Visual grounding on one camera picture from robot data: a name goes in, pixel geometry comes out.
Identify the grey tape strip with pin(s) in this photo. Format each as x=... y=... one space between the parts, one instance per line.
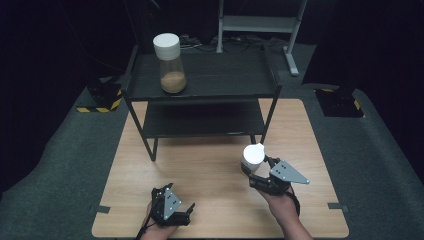
x=337 y=206
x=100 y=209

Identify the person's left hand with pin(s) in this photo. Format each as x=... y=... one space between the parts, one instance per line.
x=156 y=230

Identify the black two-tier shelf rack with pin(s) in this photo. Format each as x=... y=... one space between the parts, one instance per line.
x=213 y=75

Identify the clear jar with round lid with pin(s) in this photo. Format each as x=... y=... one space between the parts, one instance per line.
x=169 y=63

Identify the grey metal stand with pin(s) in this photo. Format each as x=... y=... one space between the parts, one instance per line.
x=258 y=24

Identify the person's right hand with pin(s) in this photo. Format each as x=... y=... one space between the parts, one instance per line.
x=281 y=205

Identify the clear jar with flip lid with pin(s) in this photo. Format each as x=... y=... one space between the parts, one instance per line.
x=253 y=156

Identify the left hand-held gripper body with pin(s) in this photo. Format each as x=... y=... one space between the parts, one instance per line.
x=166 y=205

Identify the grey felt cover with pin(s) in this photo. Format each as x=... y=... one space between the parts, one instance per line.
x=373 y=173

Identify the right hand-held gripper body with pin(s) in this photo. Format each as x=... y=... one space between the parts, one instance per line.
x=283 y=175

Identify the black box with yellow stripes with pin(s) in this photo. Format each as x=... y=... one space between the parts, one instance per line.
x=104 y=96
x=340 y=103

